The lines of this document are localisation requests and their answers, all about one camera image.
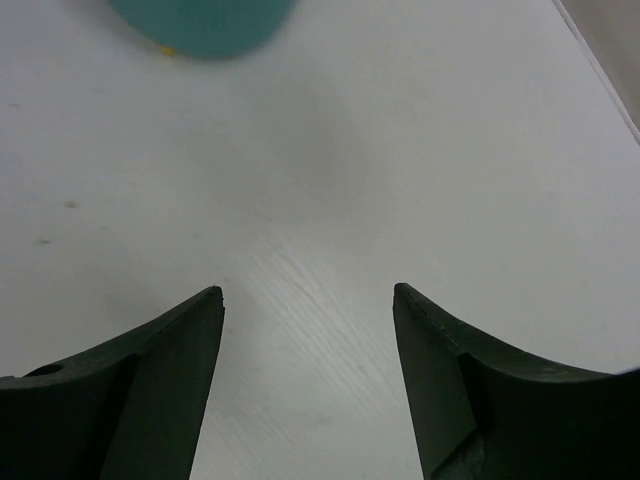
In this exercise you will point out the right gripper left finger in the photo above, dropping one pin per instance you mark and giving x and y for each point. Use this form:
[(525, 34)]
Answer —
[(129, 408)]

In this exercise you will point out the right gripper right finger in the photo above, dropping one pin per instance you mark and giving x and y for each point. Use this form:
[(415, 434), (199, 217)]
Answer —
[(483, 409)]

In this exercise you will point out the teal round divided container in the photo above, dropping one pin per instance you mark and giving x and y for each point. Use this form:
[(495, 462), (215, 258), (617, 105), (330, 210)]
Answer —
[(206, 28)]

